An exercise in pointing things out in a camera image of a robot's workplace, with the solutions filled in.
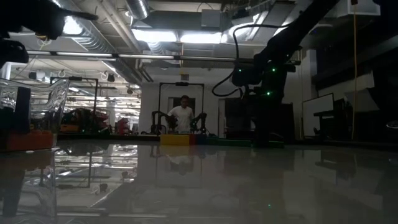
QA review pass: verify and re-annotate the person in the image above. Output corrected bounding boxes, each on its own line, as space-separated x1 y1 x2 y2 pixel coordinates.
167 95 195 134

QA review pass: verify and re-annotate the red chair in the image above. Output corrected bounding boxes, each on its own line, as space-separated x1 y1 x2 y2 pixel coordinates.
115 117 131 134

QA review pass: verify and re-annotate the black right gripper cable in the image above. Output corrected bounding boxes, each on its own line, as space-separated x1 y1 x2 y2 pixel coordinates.
211 23 292 98

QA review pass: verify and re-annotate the purple long block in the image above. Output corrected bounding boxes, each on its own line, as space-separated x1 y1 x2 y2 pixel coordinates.
14 86 31 133

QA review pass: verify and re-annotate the white angled board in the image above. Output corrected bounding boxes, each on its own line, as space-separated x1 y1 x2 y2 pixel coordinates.
343 72 380 113

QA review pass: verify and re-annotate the clear plastic bin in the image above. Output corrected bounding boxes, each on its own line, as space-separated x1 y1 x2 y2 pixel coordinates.
0 77 71 224

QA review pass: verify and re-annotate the black gantry frame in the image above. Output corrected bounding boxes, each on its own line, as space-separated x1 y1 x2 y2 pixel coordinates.
47 77 99 131
158 82 205 131

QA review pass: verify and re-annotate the whiteboard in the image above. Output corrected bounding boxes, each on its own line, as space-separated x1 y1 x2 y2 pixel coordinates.
302 92 335 137

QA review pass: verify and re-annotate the orange background box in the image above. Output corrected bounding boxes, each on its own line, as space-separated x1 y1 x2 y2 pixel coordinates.
60 124 80 133

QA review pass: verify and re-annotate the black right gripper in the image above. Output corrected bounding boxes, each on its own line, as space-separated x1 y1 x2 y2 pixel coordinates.
231 55 287 147

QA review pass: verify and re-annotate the hanging yellow cable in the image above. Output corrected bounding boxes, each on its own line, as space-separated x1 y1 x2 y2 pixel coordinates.
351 2 358 141

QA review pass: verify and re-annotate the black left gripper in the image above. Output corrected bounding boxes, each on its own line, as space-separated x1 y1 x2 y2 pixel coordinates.
0 0 99 68

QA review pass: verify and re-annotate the bright ceiling light panel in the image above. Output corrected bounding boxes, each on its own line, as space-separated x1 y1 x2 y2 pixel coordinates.
132 29 223 45

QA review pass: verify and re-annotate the black cabinet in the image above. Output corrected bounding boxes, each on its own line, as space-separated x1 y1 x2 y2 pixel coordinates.
279 101 295 142
223 98 254 138

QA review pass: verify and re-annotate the yellow thin long block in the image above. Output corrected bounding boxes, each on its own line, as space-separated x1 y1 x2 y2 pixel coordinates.
160 134 190 146

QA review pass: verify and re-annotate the metal overhead crossbar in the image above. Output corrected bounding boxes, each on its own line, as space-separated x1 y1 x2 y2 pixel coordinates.
27 49 302 66

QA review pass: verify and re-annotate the red studded brick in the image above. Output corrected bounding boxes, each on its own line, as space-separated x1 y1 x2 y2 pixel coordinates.
0 129 57 152

